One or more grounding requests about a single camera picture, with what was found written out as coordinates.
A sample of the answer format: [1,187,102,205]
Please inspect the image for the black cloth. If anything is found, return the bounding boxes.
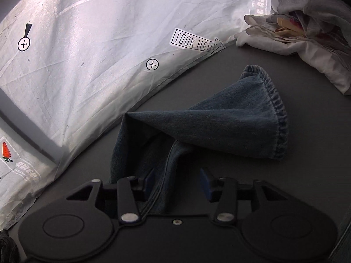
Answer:
[0,229,26,263]

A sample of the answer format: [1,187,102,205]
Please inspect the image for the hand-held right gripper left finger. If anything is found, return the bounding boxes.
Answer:
[66,168,156,225]

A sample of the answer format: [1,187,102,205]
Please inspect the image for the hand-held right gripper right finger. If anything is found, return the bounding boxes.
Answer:
[200,168,289,226]

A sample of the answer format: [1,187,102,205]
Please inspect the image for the blue denim jeans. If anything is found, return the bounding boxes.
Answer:
[108,64,288,216]

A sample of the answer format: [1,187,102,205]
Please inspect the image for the white printed window sheet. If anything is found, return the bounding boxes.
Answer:
[0,0,275,231]

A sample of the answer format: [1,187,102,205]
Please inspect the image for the white garment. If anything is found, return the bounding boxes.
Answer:
[234,14,351,96]

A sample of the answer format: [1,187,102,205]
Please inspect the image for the colourful printed garment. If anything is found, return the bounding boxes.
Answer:
[276,10,309,38]

